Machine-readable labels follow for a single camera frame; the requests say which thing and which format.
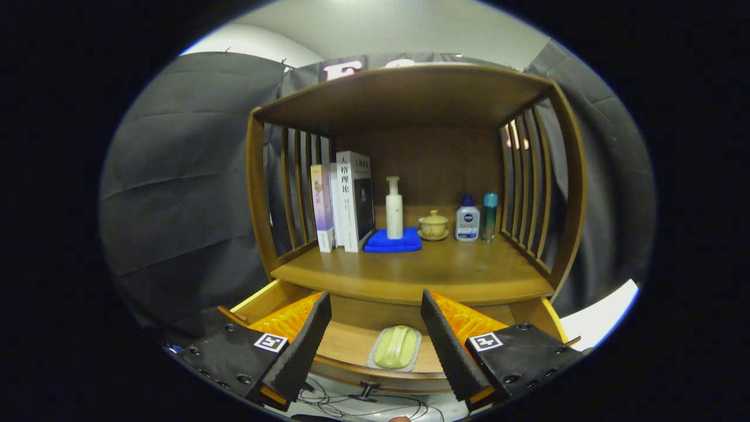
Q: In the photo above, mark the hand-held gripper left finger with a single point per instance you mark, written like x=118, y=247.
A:
x=304, y=346

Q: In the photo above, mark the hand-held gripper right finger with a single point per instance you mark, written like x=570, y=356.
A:
x=451, y=351

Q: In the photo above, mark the wooden drawer with black knob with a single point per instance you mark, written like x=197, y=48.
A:
x=351, y=346

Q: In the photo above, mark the wooden countertop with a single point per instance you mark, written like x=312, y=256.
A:
x=445, y=269

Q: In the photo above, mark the brown wooden cabinet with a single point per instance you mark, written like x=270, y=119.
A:
x=433, y=158

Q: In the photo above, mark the yellow-green lidded teacup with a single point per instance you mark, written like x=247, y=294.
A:
x=433, y=225

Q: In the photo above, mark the blue folded cloth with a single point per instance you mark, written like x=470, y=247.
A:
x=381, y=241

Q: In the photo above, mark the white bottle with blue cap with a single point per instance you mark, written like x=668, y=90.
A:
x=467, y=223

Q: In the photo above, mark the teal slim bottle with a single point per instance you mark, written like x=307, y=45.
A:
x=489, y=217

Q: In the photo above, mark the purple book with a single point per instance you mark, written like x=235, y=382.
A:
x=322, y=205

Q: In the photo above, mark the thick white and black book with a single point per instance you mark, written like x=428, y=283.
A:
x=350, y=211

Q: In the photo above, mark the thin white book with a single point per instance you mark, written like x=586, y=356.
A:
x=336, y=205

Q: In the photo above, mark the white pump bottle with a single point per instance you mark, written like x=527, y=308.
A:
x=394, y=214

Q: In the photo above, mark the white board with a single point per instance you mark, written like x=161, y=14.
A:
x=603, y=319

